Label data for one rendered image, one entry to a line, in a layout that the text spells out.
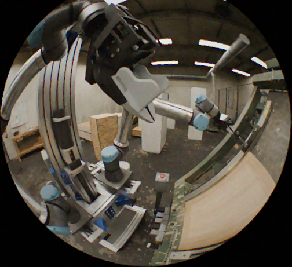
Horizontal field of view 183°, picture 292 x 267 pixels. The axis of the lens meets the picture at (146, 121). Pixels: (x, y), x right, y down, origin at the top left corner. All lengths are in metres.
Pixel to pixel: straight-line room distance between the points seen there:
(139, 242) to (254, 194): 1.38
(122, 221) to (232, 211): 1.23
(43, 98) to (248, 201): 1.07
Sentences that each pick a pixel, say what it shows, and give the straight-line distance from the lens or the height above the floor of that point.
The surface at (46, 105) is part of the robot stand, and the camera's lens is 0.57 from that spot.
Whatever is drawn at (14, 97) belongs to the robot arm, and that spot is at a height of 1.65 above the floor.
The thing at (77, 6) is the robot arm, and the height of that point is 1.80.
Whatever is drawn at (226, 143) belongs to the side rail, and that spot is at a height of 1.29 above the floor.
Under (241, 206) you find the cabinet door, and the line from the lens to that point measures 0.58.
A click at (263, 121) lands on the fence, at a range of 0.75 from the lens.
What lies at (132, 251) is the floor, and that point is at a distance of 1.61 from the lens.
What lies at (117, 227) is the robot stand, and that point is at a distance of 1.45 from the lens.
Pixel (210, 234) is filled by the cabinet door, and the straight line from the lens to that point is 0.63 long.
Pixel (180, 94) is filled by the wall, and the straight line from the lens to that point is 8.33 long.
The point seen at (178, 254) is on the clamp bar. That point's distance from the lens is 0.65.
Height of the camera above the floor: 1.59
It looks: 13 degrees down
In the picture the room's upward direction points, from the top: straight up
